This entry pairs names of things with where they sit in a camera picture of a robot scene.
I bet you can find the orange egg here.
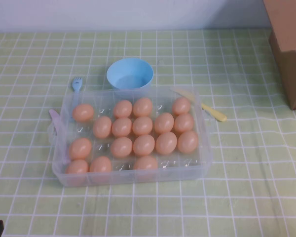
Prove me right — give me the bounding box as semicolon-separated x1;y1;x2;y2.
174;113;195;133
154;112;175;134
133;134;155;157
110;137;134;158
112;99;133;119
72;103;95;121
172;96;191;116
111;117;133;138
155;131;178;155
92;116;112;138
89;156;112;173
65;159;89;174
69;137;93;160
132;116;153;136
177;130;199;154
133;155;158;171
132;97;153;118

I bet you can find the clear plastic egg box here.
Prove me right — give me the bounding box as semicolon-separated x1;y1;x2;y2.
48;88;213;188

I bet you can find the clear plastic egg tray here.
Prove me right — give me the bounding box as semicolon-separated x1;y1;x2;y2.
0;31;296;237

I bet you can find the brown cardboard box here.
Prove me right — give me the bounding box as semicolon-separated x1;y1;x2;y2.
262;0;296;111

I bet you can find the pink plastic knife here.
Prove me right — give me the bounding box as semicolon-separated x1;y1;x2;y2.
48;108;71;165

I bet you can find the light blue plastic fork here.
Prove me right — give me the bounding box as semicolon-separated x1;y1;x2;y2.
68;76;83;123

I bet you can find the light blue bowl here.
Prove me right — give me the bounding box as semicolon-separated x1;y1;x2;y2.
106;58;154;90

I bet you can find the yellow plastic knife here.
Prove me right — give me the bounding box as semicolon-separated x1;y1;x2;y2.
171;88;227;122

